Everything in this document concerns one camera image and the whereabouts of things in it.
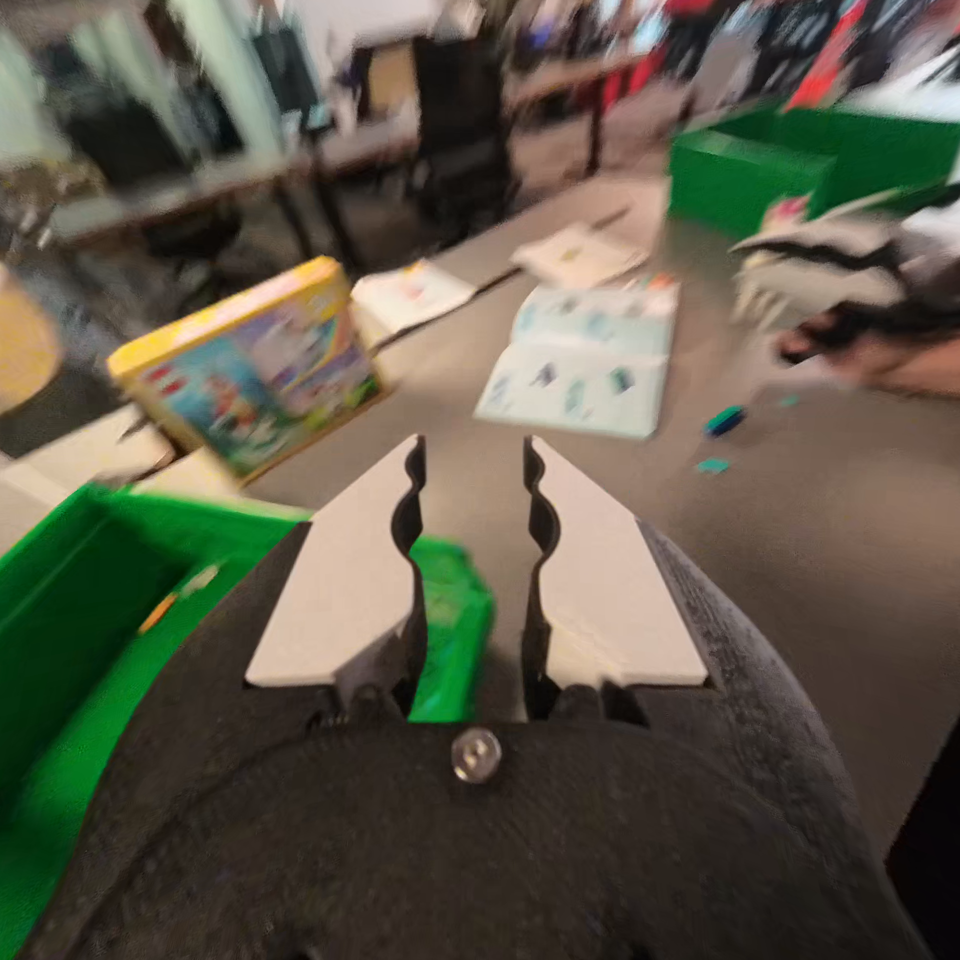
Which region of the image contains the open instruction booklet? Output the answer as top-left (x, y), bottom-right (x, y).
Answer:
top-left (472, 281), bottom-right (682, 441)

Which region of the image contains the black office chair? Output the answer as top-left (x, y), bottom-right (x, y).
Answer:
top-left (408, 33), bottom-right (522, 226)

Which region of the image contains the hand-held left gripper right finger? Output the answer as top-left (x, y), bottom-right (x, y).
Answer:
top-left (521, 435), bottom-right (710, 723)

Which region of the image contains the wooden chair seat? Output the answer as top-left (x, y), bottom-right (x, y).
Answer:
top-left (0, 262), bottom-right (63, 415)

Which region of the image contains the person's right hand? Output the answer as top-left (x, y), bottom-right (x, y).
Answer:
top-left (778, 321), bottom-right (960, 396)

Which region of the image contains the green plastic bin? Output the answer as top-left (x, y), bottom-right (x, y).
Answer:
top-left (0, 483), bottom-right (496, 960)
top-left (666, 105), bottom-right (960, 241)

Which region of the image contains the orange lego piece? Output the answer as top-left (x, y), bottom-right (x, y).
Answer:
top-left (137, 592), bottom-right (180, 635)

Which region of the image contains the grey office table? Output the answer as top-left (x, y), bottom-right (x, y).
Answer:
top-left (45, 112), bottom-right (421, 252)

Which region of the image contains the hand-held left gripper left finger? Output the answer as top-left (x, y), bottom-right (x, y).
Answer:
top-left (244, 433), bottom-right (430, 717)

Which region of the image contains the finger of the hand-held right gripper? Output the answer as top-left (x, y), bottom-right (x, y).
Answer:
top-left (735, 251), bottom-right (915, 333)
top-left (731, 195), bottom-right (915, 260)

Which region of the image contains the yellow lego set box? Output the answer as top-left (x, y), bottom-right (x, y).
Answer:
top-left (105, 255), bottom-right (387, 485)

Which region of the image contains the white instruction booklet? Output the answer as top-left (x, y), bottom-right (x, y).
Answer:
top-left (351, 258), bottom-right (481, 335)

